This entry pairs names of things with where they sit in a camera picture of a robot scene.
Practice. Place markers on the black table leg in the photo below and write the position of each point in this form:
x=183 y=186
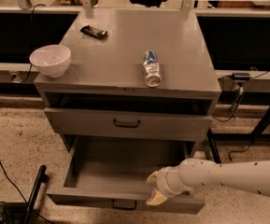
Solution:
x=213 y=146

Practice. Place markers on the grey drawer cabinet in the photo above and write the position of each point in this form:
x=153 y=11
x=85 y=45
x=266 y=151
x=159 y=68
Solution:
x=106 y=74

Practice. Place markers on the white bowl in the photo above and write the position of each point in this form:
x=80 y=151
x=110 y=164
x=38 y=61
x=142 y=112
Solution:
x=51 y=60

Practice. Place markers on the black stand pole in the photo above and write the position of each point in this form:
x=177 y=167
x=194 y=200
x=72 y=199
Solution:
x=40 y=179

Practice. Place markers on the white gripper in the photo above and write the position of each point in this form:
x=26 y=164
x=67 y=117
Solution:
x=163 y=181

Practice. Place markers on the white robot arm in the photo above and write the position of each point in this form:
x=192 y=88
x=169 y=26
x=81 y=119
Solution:
x=192 y=173

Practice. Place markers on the dark snack bar wrapper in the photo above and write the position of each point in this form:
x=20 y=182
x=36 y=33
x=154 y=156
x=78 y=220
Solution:
x=93 y=32

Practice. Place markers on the grey top drawer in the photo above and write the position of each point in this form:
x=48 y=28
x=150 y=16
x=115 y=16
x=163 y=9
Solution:
x=174 y=127

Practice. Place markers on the crushed soda can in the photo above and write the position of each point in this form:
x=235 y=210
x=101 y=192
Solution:
x=151 y=69

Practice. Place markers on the black power adapter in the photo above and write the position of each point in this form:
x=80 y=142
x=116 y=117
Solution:
x=240 y=76

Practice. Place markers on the grey drawer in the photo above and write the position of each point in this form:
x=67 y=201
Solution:
x=174 y=127
x=112 y=172

